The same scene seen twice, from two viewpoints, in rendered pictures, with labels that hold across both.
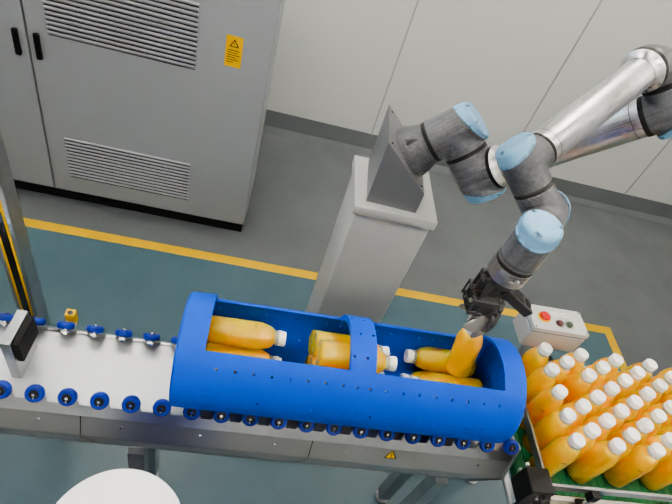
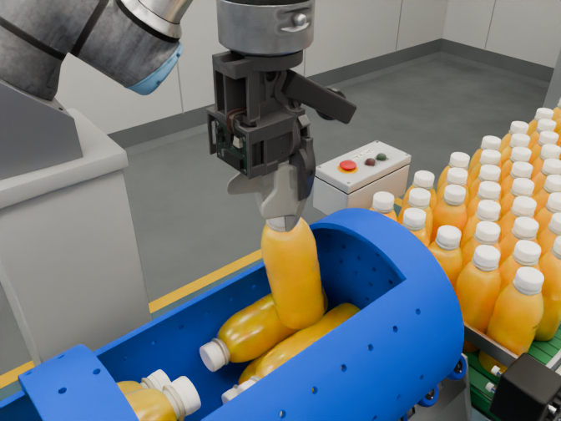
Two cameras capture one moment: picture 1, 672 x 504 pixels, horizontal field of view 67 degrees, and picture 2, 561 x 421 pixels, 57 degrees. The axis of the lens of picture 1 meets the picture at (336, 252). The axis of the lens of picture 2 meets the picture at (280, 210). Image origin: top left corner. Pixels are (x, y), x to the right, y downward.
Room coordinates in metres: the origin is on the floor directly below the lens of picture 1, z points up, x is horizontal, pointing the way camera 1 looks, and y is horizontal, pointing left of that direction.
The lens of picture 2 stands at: (0.43, -0.17, 1.63)
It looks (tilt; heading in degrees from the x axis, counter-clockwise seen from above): 34 degrees down; 334
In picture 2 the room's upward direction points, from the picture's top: straight up
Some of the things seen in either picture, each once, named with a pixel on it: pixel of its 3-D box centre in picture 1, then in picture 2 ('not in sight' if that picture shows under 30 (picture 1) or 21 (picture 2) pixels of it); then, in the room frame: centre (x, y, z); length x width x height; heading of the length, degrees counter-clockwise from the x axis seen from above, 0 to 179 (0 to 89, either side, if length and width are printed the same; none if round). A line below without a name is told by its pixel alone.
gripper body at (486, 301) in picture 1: (489, 291); (260, 107); (0.88, -0.37, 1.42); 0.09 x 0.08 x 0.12; 104
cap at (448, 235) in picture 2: (559, 391); (448, 236); (0.94, -0.75, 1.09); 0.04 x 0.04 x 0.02
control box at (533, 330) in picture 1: (549, 327); (361, 180); (1.23, -0.77, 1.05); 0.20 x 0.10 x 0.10; 104
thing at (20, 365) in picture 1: (23, 345); not in sight; (0.57, 0.66, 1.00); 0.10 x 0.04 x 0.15; 14
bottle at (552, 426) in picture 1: (548, 430); (473, 301); (0.87, -0.77, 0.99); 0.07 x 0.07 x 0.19
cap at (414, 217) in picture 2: (552, 369); (414, 218); (1.01, -0.73, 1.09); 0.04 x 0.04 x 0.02
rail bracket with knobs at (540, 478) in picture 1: (530, 485); (523, 396); (0.71, -0.73, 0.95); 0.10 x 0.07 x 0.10; 14
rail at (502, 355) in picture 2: (525, 416); (430, 307); (0.92, -0.71, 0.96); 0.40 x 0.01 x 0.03; 14
